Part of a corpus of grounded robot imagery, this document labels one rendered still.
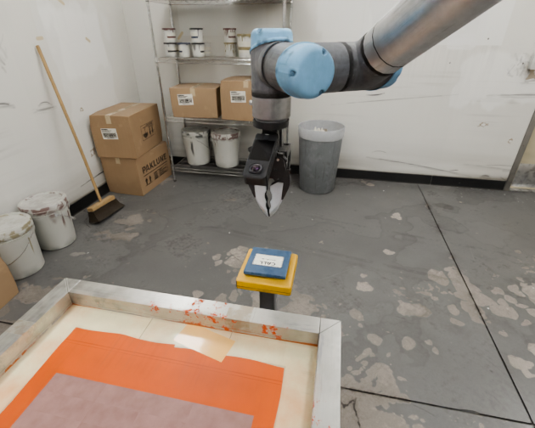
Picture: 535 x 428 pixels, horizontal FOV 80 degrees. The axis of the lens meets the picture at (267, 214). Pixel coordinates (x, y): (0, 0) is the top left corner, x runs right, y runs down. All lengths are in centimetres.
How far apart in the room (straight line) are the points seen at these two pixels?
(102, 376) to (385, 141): 340
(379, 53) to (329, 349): 47
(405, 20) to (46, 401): 75
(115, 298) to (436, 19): 69
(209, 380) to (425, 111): 337
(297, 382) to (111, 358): 32
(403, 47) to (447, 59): 313
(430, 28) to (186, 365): 61
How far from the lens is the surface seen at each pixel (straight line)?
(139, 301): 70
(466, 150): 390
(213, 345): 64
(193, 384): 60
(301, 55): 49
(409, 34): 50
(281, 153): 65
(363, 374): 181
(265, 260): 78
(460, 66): 368
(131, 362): 65
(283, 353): 62
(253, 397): 58
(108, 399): 62
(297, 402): 57
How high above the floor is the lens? 145
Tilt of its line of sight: 30 degrees down
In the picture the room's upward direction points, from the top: straight up
